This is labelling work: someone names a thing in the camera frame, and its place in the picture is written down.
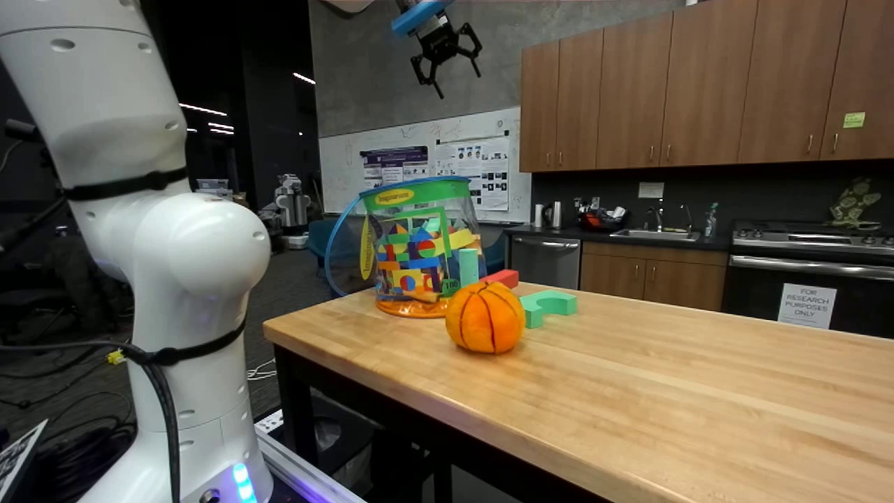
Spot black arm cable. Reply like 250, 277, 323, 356
102, 344, 185, 503

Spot white paper sign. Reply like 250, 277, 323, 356
773, 278, 841, 331

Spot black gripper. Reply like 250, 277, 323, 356
408, 17, 485, 101

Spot stainless kitchen sink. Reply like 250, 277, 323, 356
607, 224, 704, 245

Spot upper wooden wall cabinets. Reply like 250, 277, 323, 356
517, 0, 894, 175

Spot green arch foam block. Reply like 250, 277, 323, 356
517, 285, 581, 330

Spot black kitchen countertop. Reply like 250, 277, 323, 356
505, 221, 734, 250

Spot teal cylinder foam block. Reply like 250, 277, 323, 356
453, 249, 488, 294

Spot red rectangular foam block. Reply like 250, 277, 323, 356
482, 264, 523, 291

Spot lower wooden cabinets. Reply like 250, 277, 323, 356
579, 239, 728, 313

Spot soap bottle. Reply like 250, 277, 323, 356
702, 199, 724, 239

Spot orange plush pumpkin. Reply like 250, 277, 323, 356
443, 277, 528, 356

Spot dark dishes pile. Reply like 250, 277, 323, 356
572, 192, 630, 235

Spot stainless oven range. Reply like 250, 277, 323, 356
720, 217, 894, 340

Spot clear plastic block bag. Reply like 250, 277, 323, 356
322, 175, 488, 322

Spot black table frame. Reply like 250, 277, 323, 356
270, 340, 584, 503

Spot stainless steel dishwasher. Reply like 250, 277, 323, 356
509, 232, 586, 291

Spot printed research poster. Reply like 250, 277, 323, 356
357, 137, 512, 214

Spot green potted plant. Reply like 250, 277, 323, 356
826, 179, 886, 232

